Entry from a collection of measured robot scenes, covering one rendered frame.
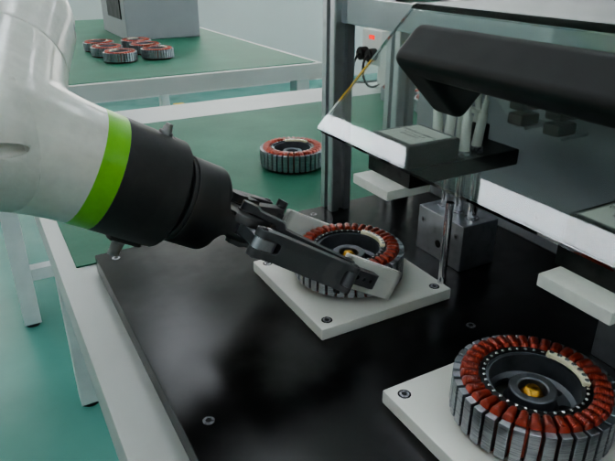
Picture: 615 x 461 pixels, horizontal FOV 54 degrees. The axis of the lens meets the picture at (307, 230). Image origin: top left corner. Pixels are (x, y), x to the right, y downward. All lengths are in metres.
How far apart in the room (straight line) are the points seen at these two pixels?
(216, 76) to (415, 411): 1.59
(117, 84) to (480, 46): 1.68
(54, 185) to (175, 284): 0.25
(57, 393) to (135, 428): 1.31
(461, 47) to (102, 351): 0.47
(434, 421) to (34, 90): 0.36
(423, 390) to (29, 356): 1.62
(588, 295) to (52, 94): 0.38
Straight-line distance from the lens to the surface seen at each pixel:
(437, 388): 0.49
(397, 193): 0.59
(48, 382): 1.86
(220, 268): 0.67
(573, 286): 0.45
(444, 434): 0.45
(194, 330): 0.57
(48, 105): 0.44
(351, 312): 0.57
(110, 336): 0.62
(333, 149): 0.78
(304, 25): 5.66
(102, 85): 1.85
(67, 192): 0.44
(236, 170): 1.03
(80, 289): 0.71
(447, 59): 0.22
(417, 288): 0.61
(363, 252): 0.62
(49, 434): 1.70
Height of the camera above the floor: 1.09
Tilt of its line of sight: 25 degrees down
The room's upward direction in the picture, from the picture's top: straight up
